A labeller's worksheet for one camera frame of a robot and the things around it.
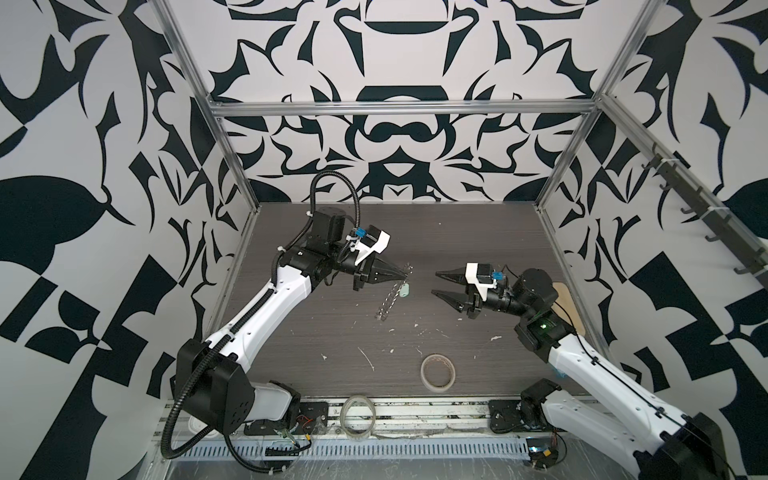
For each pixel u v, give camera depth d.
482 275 0.55
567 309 0.91
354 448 0.71
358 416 0.76
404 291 0.67
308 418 0.73
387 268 0.61
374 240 0.55
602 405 0.49
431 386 0.78
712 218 0.59
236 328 0.44
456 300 0.62
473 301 0.60
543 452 0.71
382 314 0.66
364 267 0.60
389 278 0.64
